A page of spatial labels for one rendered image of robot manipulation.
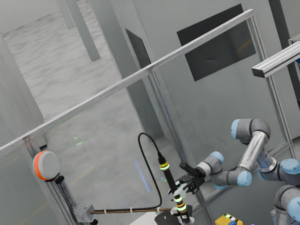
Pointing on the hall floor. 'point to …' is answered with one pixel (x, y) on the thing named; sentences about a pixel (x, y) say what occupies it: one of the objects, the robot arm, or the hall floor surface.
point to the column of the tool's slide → (62, 200)
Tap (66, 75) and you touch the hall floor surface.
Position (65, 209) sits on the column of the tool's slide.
